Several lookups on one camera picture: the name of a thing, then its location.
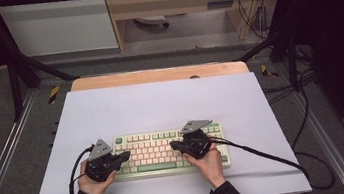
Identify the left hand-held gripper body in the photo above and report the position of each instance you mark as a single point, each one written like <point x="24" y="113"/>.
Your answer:
<point x="100" y="167"/>

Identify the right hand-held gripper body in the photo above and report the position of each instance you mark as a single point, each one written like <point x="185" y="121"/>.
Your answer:
<point x="198" y="144"/>

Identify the green and cream keyboard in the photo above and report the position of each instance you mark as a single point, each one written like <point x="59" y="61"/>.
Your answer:
<point x="155" y="167"/>

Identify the person's left hand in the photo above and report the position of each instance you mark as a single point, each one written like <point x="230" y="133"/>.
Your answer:
<point x="94" y="189"/>

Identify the person's right hand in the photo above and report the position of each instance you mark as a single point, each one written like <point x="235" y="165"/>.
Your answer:
<point x="211" y="169"/>

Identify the wooden table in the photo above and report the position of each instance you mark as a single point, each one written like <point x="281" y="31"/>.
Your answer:
<point x="143" y="77"/>

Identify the yellow black hazard tape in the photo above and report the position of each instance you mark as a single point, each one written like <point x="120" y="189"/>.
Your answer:
<point x="53" y="94"/>
<point x="268" y="71"/>

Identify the office chair base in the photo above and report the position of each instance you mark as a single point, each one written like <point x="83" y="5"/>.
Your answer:
<point x="151" y="20"/>

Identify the white cabinet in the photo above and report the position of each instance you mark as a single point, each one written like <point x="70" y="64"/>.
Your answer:
<point x="60" y="27"/>

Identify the light wooden desk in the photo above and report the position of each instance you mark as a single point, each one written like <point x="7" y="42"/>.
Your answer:
<point x="174" y="1"/>

